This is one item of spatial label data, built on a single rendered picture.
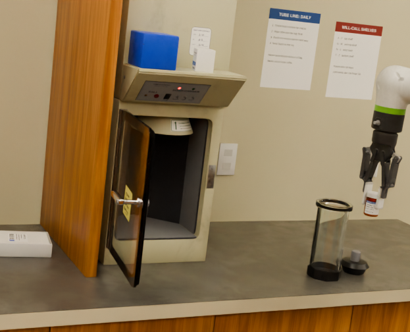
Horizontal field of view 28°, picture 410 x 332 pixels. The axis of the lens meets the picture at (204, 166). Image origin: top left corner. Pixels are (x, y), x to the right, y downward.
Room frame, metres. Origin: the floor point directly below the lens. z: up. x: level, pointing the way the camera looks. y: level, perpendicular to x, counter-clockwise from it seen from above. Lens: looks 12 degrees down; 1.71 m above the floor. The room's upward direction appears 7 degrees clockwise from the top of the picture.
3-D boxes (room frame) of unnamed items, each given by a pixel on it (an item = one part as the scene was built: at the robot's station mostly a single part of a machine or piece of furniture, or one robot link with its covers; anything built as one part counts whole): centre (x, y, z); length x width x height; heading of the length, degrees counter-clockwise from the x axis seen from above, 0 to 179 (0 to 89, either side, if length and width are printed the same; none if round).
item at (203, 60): (2.25, 0.04, 1.54); 0.05 x 0.05 x 0.06; 12
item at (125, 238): (2.05, 0.18, 1.19); 0.30 x 0.01 x 0.40; 19
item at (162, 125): (2.38, 0.13, 1.34); 0.18 x 0.18 x 0.05
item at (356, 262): (2.43, -0.49, 0.97); 0.09 x 0.09 x 0.07
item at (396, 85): (2.45, -0.54, 1.51); 0.13 x 0.11 x 0.14; 75
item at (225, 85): (2.23, 0.08, 1.46); 0.32 x 0.11 x 0.10; 117
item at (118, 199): (1.97, 0.19, 1.20); 0.10 x 0.05 x 0.03; 19
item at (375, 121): (2.45, -0.53, 1.41); 0.12 x 0.09 x 0.06; 131
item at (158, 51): (2.18, 0.17, 1.56); 0.10 x 0.10 x 0.09; 27
